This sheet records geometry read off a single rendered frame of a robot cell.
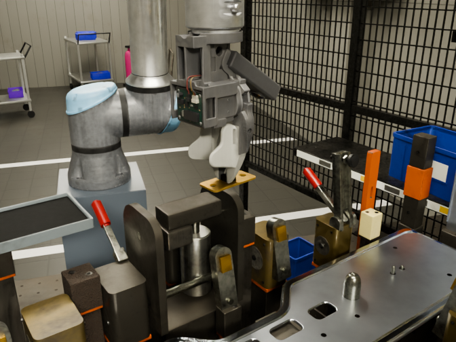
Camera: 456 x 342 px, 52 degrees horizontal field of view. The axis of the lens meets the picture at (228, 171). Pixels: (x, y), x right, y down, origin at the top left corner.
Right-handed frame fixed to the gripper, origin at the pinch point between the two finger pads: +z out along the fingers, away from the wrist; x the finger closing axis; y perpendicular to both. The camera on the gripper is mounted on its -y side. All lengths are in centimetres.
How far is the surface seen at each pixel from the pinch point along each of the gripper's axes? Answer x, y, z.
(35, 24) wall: -729, -250, 27
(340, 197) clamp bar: -4.0, -36.3, 17.0
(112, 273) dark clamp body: -17.1, 11.6, 21.0
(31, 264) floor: -209, -30, 128
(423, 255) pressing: 11, -47, 29
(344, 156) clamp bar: -5.1, -37.7, 8.2
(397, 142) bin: -14, -77, 16
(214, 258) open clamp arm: -7.8, -3.8, 20.1
